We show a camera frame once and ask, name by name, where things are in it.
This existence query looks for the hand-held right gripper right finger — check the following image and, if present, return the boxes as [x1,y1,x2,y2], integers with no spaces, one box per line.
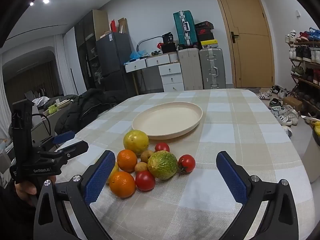
[216,151,299,240]

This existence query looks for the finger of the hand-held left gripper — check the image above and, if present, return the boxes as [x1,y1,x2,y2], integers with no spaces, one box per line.
[56,141,89,159]
[52,131,76,145]

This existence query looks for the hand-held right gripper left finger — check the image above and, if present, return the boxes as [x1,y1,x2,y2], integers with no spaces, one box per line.
[34,150,117,240]

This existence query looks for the wrinkled yellow passion fruit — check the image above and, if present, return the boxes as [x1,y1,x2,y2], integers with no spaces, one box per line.
[106,161,120,184]

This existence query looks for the orange mandarin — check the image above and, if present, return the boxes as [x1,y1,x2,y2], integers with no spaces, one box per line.
[109,171,136,198]
[117,149,138,172]

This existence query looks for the brown longan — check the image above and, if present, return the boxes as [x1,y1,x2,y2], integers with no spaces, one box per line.
[134,162,149,173]
[140,150,155,164]

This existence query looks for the large red tomato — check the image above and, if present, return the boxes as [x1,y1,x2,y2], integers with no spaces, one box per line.
[135,170,156,192]

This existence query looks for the red tomato with green stem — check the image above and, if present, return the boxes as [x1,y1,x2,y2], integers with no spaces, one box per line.
[177,154,196,173]

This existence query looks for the small red tomato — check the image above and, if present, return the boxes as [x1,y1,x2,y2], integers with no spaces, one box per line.
[155,142,170,153]

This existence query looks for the cream round plate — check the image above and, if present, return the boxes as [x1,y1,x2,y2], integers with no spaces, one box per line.
[132,102,203,140]

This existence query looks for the person's left forearm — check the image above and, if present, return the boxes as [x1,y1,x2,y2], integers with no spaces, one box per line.
[0,180,38,240]

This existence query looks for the person's left hand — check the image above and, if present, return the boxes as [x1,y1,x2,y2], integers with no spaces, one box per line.
[14,175,57,202]

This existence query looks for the black jacket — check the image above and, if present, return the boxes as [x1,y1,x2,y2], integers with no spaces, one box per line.
[54,88,130,135]

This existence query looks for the white cloth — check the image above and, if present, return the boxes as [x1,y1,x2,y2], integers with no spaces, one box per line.
[32,96,52,107]

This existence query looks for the beige checked tablecloth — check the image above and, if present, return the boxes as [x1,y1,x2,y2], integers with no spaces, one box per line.
[54,89,316,240]

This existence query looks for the white wardrobe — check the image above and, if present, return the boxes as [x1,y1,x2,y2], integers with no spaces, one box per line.
[62,26,80,96]

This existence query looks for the pile of white sneakers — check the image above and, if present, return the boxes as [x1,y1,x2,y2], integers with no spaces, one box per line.
[257,85,300,138]

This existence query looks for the brown cardboard box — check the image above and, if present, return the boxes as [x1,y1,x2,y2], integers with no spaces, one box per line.
[283,96,303,112]

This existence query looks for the dark grey refrigerator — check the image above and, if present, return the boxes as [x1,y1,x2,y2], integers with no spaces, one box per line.
[95,32,137,97]

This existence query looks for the yellow bananas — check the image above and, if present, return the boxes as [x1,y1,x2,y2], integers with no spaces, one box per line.
[312,121,320,145]

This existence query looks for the blue plastic bag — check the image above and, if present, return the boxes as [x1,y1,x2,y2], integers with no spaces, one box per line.
[129,50,148,61]

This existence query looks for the silver suitcase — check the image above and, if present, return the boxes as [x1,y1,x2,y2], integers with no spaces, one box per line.
[199,47,226,90]

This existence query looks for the beige suitcase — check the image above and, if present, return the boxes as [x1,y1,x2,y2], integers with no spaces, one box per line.
[178,48,203,91]

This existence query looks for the tall wooden cabinet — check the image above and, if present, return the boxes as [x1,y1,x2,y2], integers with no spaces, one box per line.
[74,9,110,92]

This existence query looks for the white desk with drawers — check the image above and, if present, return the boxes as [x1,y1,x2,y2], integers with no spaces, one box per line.
[124,52,185,93]

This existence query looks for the wooden shoe rack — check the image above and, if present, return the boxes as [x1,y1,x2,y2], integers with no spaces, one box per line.
[285,40,320,120]

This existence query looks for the wooden door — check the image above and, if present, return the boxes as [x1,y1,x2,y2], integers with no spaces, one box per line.
[211,0,275,88]

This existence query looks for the open cardboard box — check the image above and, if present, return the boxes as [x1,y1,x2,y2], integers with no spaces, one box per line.
[117,17,129,34]

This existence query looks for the black bag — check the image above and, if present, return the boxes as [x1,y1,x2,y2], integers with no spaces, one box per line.
[161,42,177,53]

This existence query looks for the teal suitcase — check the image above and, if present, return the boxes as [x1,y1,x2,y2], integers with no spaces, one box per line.
[173,11,199,47]

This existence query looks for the rows of assorted shoes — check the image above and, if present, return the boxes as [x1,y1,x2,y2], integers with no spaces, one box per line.
[285,27,320,85]

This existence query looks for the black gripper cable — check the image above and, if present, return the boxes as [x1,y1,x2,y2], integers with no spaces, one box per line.
[31,114,52,137]

